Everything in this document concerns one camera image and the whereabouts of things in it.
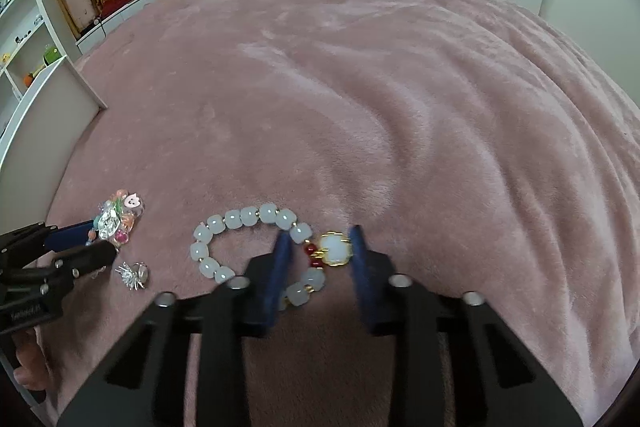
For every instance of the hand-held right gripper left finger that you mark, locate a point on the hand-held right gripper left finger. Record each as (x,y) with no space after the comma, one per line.
(281,279)

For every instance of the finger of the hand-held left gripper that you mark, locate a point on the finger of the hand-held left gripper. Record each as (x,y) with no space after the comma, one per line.
(75,232)
(87,259)

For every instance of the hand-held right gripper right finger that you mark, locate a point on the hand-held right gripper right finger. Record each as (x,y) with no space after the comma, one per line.
(361,279)

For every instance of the person's left hand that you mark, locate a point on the person's left hand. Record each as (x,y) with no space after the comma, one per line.
(30,362)

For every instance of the pink plush blanket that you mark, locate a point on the pink plush blanket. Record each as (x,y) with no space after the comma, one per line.
(350,132)

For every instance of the orange toy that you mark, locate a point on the orange toy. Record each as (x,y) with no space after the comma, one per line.
(31,78)

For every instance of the white bookshelf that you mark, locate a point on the white bookshelf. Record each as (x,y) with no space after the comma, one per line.
(35,57)

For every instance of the green toy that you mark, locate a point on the green toy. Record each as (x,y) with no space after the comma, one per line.
(51,53)

